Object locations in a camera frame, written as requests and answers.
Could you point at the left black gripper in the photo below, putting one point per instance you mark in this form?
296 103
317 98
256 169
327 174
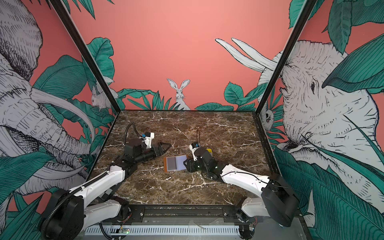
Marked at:
160 149

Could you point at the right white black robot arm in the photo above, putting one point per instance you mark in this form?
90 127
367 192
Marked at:
278 199

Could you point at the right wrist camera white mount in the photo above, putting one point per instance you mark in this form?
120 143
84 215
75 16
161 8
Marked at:
193 147

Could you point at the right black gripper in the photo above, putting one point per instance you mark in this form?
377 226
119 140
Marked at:
191 167

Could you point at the white slotted cable duct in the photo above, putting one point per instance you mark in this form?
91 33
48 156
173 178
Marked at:
188 230

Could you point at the brown leather card holder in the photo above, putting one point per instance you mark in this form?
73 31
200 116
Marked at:
180 163

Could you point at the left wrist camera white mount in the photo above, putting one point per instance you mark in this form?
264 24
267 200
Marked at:
148 138

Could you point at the black front mounting rail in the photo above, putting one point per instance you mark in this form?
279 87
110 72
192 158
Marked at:
229 213

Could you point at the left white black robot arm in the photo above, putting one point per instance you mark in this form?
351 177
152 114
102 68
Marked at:
70 212

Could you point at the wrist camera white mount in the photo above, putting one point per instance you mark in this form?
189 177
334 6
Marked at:
193 147
148 138

